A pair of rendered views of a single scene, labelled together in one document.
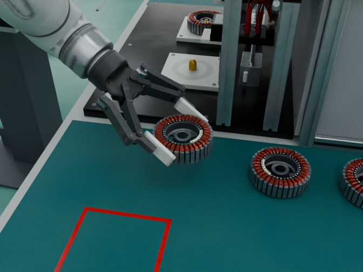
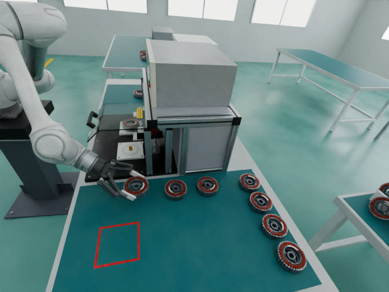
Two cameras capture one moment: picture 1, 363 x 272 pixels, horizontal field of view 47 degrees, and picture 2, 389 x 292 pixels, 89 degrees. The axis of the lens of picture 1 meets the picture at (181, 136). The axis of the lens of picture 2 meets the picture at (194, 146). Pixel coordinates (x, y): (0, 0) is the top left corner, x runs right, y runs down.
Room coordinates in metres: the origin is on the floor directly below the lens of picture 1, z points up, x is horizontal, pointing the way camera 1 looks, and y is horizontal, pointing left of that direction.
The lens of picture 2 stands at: (-0.03, 0.06, 1.57)
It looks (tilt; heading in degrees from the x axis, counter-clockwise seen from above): 38 degrees down; 332
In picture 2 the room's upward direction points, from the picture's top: 7 degrees clockwise
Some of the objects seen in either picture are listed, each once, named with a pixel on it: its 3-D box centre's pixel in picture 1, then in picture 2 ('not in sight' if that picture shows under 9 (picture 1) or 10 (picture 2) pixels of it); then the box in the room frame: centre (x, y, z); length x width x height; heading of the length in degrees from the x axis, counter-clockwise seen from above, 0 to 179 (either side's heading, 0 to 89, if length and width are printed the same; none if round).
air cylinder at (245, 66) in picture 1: (250, 68); (155, 146); (0.90, -0.17, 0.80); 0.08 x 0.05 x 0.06; 169
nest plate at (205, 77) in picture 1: (192, 70); (131, 150); (0.93, -0.03, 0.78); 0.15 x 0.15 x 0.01; 79
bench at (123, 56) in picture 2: not in sight; (148, 73); (3.35, -0.68, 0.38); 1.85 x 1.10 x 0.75; 169
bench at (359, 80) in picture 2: not in sight; (319, 84); (2.35, -3.70, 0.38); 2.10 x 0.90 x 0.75; 169
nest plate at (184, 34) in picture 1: (206, 29); (131, 127); (1.17, -0.07, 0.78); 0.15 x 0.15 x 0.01; 79
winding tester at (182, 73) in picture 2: not in sight; (185, 70); (0.98, -0.36, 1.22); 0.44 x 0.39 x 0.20; 169
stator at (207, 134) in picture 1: (182, 138); (136, 187); (0.60, 0.00, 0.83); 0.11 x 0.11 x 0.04
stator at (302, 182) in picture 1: (279, 171); (175, 189); (0.57, -0.19, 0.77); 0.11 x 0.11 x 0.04
